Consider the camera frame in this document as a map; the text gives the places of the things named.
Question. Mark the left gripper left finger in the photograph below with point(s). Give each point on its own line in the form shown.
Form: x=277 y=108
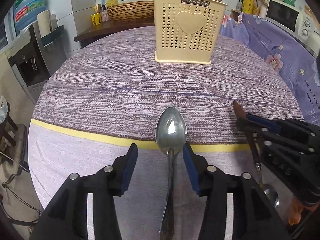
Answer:
x=65 y=217

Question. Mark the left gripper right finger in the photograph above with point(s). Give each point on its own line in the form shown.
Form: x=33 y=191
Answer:
x=254 y=216

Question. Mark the wooden handled steel spoon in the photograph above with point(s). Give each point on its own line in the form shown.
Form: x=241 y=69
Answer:
x=268 y=189

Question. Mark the large steel spoon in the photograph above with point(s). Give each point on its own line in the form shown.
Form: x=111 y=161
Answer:
x=171 y=135

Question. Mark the right hand orange glove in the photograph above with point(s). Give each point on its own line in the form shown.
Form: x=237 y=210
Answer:
x=295 y=211

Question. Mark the purple floral cloth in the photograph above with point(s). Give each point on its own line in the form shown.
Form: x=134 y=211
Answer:
x=295 y=65

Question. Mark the white microwave oven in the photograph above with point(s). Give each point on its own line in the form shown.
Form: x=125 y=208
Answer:
x=295 y=22

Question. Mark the purple striped tablecloth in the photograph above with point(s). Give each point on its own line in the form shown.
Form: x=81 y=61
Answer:
x=111 y=94

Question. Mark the cream utensil holder basket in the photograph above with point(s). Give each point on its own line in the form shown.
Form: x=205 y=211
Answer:
x=186 y=31

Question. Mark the water dispenser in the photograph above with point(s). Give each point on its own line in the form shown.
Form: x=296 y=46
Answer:
x=35 y=59

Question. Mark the woven basin sink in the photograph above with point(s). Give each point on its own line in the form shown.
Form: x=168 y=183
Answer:
x=131 y=12

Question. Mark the yellow mug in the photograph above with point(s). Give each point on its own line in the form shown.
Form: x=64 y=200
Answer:
x=96 y=19

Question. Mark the blue water jug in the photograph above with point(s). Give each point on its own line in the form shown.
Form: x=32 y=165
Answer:
x=26 y=11

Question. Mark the yellow soap bottle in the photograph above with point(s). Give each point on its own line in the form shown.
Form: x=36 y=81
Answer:
x=111 y=3

